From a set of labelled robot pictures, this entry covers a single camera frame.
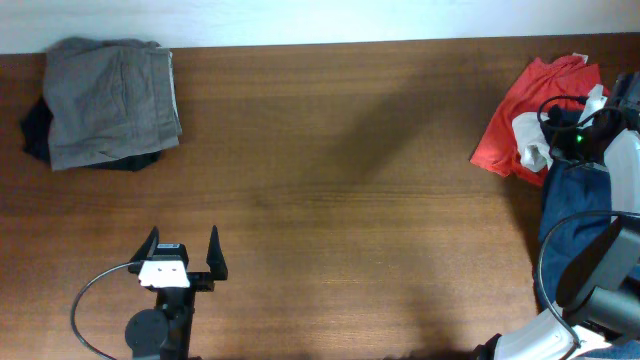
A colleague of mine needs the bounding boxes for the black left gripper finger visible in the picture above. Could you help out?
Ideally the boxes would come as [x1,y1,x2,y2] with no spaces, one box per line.
[206,226,228,281]
[128,226,159,273]

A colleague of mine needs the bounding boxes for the navy blue shorts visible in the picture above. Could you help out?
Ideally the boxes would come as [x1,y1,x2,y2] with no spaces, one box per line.
[533,107,640,360]

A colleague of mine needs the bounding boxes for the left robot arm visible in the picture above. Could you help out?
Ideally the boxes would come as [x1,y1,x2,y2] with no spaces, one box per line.
[125,227,228,360]

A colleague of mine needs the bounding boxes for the white garment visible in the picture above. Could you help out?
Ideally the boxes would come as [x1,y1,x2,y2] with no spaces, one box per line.
[511,52,609,174]

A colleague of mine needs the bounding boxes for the red t-shirt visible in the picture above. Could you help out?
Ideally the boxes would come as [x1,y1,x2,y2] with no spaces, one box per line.
[470,54,602,186]

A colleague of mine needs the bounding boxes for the grey folded trousers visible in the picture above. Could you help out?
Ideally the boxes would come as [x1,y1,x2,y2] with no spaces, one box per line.
[43,37,182,171]

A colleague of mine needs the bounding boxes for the black folded garment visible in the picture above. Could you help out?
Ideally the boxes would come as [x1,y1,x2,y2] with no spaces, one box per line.
[20,97,162,172]

